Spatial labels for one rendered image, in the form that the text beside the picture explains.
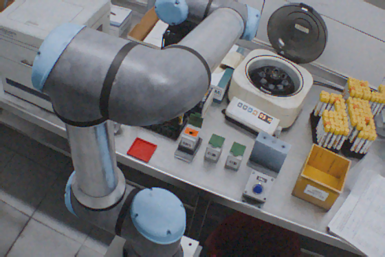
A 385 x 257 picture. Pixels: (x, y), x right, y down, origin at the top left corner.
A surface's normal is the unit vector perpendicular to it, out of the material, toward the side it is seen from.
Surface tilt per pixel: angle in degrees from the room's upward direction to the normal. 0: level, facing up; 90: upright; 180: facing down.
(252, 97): 90
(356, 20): 90
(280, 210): 0
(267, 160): 90
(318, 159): 90
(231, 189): 0
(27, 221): 0
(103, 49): 11
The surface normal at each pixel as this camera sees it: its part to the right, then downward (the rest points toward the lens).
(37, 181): 0.13, -0.66
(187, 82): 0.73, 0.08
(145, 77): 0.29, -0.08
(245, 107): -0.10, -0.34
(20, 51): -0.37, 0.66
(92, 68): -0.14, -0.07
